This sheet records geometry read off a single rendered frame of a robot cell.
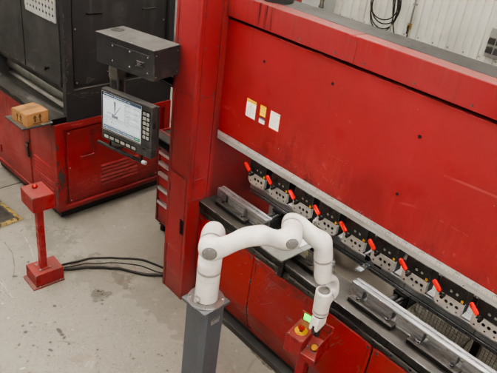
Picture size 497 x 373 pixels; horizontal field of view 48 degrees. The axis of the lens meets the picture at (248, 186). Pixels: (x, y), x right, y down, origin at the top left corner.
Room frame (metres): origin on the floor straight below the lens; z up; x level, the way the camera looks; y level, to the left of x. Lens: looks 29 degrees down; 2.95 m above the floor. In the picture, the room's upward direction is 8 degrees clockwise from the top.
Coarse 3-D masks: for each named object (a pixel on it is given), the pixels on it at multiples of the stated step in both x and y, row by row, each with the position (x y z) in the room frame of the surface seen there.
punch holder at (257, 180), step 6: (252, 162) 3.20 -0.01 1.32; (252, 168) 3.20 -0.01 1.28; (258, 168) 3.16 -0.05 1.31; (264, 168) 3.13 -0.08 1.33; (258, 174) 3.16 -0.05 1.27; (264, 174) 3.12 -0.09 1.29; (270, 174) 3.14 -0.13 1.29; (252, 180) 3.19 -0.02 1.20; (258, 180) 3.17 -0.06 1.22; (264, 180) 3.12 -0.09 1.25; (258, 186) 3.14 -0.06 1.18; (264, 186) 3.11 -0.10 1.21
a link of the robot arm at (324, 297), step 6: (318, 288) 2.24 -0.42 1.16; (324, 288) 2.24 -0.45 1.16; (330, 288) 2.25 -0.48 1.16; (318, 294) 2.20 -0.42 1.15; (324, 294) 2.20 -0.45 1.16; (330, 294) 2.21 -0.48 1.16; (318, 300) 2.20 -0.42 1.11; (324, 300) 2.19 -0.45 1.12; (330, 300) 2.21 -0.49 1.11; (318, 306) 2.20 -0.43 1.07; (324, 306) 2.19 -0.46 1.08; (318, 312) 2.20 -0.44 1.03; (324, 312) 2.20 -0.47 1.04
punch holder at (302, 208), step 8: (296, 192) 2.93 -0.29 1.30; (304, 192) 2.89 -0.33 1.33; (296, 200) 2.92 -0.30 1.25; (304, 200) 2.88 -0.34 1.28; (312, 200) 2.84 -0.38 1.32; (296, 208) 2.91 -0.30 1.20; (304, 208) 2.87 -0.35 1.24; (312, 208) 2.84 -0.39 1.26; (304, 216) 2.86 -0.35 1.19; (312, 216) 2.85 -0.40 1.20
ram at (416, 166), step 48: (240, 48) 3.37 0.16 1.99; (288, 48) 3.10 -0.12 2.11; (240, 96) 3.33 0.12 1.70; (288, 96) 3.06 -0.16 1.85; (336, 96) 2.83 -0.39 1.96; (384, 96) 2.63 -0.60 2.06; (432, 96) 2.50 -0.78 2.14; (288, 144) 3.01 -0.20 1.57; (336, 144) 2.78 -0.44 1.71; (384, 144) 2.58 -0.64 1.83; (432, 144) 2.41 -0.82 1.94; (480, 144) 2.27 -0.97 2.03; (336, 192) 2.74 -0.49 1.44; (384, 192) 2.53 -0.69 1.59; (432, 192) 2.36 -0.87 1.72; (480, 192) 2.22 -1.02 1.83; (432, 240) 2.31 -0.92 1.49; (480, 240) 2.16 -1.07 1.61
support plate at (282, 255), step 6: (264, 246) 2.76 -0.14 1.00; (270, 246) 2.76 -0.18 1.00; (306, 246) 2.81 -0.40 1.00; (270, 252) 2.70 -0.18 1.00; (276, 252) 2.71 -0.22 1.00; (282, 252) 2.72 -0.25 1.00; (288, 252) 2.73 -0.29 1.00; (294, 252) 2.74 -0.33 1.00; (300, 252) 2.75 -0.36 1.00; (276, 258) 2.66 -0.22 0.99; (282, 258) 2.66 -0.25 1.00; (288, 258) 2.68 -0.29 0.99
